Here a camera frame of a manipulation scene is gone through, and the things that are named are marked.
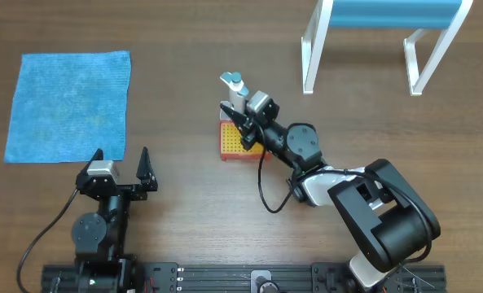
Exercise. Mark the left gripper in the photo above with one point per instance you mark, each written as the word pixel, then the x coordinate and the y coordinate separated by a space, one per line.
pixel 102 191

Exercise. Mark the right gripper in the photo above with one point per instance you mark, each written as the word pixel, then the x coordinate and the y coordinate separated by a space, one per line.
pixel 267 132

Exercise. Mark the white pipette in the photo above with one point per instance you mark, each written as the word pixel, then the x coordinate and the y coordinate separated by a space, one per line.
pixel 236 95

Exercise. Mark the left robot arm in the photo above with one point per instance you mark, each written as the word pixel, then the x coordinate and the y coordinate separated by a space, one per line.
pixel 102 228

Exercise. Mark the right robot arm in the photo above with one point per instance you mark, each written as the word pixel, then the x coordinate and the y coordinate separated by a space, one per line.
pixel 387 219

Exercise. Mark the red and yellow tip box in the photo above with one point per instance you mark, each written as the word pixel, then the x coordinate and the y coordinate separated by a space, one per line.
pixel 231 142

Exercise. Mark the blue cloth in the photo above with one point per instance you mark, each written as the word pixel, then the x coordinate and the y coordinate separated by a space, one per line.
pixel 68 108

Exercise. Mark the white and blue stand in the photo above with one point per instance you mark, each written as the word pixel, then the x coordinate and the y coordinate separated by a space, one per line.
pixel 387 14

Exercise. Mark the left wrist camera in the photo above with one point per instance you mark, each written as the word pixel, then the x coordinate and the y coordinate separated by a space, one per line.
pixel 102 169

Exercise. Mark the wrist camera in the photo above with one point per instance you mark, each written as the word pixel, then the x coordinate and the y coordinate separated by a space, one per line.
pixel 258 102
pixel 102 169

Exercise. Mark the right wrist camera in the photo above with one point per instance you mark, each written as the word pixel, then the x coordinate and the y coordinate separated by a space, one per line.
pixel 258 102

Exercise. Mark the mounting rail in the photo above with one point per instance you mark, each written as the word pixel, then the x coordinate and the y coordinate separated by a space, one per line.
pixel 225 278

